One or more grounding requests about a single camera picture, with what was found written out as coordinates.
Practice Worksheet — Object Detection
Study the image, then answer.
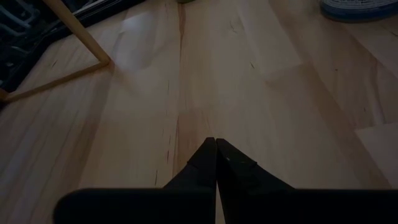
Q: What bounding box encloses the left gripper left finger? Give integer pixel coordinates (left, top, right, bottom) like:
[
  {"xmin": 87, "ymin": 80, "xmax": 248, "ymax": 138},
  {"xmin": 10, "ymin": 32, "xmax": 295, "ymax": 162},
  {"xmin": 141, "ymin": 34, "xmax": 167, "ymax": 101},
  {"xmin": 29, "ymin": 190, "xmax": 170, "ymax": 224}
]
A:
[{"xmin": 163, "ymin": 136, "xmax": 218, "ymax": 224}]

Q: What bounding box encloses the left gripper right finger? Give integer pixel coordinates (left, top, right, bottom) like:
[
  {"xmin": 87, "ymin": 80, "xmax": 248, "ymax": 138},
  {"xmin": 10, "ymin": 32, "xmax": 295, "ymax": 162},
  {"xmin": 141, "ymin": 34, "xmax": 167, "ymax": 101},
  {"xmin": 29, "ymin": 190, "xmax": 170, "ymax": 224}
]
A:
[{"xmin": 216, "ymin": 138, "xmax": 295, "ymax": 224}]

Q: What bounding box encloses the wooden slatted shelf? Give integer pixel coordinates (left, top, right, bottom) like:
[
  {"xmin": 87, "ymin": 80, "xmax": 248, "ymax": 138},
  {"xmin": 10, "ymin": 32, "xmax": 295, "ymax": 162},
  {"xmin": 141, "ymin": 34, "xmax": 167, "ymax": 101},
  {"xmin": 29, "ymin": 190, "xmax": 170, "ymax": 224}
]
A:
[{"xmin": 0, "ymin": 0, "xmax": 113, "ymax": 104}]

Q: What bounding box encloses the blue label salmon can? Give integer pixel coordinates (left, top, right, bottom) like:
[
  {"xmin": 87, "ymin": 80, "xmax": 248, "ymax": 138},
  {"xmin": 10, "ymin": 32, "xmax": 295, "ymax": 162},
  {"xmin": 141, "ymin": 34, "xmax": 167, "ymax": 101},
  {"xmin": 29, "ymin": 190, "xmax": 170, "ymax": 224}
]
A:
[{"xmin": 319, "ymin": 0, "xmax": 398, "ymax": 23}]

